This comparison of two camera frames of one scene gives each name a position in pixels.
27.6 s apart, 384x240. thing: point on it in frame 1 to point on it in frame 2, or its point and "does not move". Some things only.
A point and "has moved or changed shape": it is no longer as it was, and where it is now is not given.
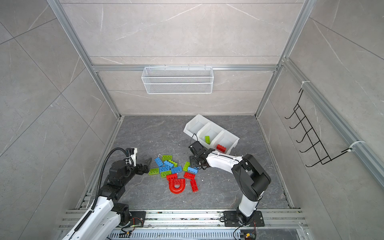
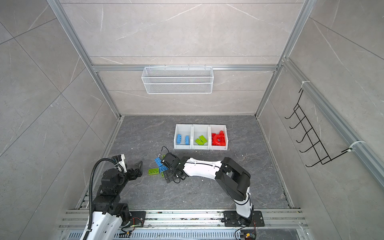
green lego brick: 207,139 has moved or changed shape
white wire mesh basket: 182,80 does not move
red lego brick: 189,175 has moved or changed shape
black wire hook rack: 322,154 does not move
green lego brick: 153,171 does not move
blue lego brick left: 158,161 does not move
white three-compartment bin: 210,135 has moved or changed shape
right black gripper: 192,158 to 168,176
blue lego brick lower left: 164,168 does not move
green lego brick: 186,166 has moved or changed shape
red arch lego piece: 181,181 to 219,139
